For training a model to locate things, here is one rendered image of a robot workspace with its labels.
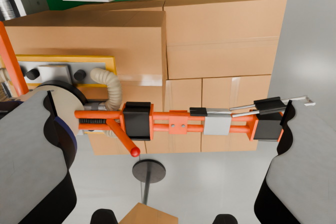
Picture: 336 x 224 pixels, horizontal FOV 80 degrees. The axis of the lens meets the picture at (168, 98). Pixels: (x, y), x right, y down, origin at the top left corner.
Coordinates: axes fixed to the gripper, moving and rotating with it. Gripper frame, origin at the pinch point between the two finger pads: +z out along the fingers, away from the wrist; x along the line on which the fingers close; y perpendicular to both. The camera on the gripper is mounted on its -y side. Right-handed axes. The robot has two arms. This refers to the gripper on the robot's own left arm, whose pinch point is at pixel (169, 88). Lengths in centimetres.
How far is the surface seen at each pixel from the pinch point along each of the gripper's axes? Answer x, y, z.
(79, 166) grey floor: -103, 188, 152
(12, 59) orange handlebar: -37, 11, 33
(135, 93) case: -13, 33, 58
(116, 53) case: -19, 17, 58
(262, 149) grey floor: 103, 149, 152
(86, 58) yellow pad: -24, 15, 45
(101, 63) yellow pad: -20, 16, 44
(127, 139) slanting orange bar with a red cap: -9.6, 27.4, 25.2
